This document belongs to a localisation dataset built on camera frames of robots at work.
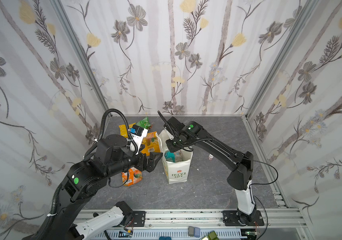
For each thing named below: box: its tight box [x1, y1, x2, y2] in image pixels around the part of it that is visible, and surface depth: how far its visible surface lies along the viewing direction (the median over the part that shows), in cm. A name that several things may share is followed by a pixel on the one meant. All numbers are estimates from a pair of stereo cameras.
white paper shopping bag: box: [159, 129, 193, 184], surface depth 75 cm
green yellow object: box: [200, 230, 220, 240], surface depth 70 cm
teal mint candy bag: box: [164, 150, 183, 163], surface depth 95 cm
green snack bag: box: [136, 116, 153, 130], surface depth 113 cm
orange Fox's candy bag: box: [121, 167, 143, 186], surface depth 86 cm
